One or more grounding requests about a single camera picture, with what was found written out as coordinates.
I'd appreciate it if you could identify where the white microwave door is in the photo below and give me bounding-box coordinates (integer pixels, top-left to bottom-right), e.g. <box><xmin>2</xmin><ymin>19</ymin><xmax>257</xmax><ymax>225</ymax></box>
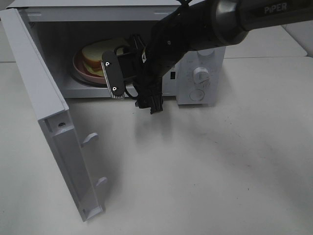
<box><xmin>0</xmin><ymin>8</ymin><xmax>103</xmax><ymax>221</ymax></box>

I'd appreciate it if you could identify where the white bread sandwich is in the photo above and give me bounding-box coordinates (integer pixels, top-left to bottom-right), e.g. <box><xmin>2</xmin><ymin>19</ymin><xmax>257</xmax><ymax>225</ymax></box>
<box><xmin>82</xmin><ymin>40</ymin><xmax>129</xmax><ymax>77</ymax></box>

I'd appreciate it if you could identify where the lower white timer knob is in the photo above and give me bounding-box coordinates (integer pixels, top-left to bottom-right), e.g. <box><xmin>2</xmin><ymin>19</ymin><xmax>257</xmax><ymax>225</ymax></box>
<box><xmin>193</xmin><ymin>67</ymin><xmax>210</xmax><ymax>84</ymax></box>

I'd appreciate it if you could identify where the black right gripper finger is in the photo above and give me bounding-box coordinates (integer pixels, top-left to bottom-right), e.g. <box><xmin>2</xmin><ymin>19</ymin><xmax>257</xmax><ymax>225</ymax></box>
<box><xmin>114</xmin><ymin>34</ymin><xmax>146</xmax><ymax>56</ymax></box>
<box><xmin>134</xmin><ymin>81</ymin><xmax>163</xmax><ymax>114</ymax></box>

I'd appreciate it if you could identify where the glass microwave turntable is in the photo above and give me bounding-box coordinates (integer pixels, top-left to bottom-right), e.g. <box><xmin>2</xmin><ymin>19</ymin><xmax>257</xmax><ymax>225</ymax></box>
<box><xmin>69</xmin><ymin>72</ymin><xmax>107</xmax><ymax>88</ymax></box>

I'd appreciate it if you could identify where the upper white power knob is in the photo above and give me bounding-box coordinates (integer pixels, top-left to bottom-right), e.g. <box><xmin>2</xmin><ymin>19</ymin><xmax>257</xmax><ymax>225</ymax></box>
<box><xmin>197</xmin><ymin>49</ymin><xmax>215</xmax><ymax>57</ymax></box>

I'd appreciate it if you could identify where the white microwave oven body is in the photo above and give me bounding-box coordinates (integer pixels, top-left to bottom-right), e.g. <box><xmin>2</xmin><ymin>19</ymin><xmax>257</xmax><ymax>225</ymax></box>
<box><xmin>6</xmin><ymin>0</ymin><xmax>227</xmax><ymax>107</ymax></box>

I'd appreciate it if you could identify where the pink round plate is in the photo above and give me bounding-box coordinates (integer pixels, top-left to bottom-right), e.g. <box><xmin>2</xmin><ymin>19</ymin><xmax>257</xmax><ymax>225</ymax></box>
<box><xmin>72</xmin><ymin>47</ymin><xmax>106</xmax><ymax>84</ymax></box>

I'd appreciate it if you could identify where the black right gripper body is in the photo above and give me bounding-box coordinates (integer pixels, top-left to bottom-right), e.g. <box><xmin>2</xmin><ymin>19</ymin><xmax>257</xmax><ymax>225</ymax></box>
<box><xmin>117</xmin><ymin>34</ymin><xmax>186</xmax><ymax>93</ymax></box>

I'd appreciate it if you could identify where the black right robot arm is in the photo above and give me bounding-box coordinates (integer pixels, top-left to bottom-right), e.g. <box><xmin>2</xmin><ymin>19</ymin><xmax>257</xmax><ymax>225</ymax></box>
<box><xmin>111</xmin><ymin>0</ymin><xmax>313</xmax><ymax>113</ymax></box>

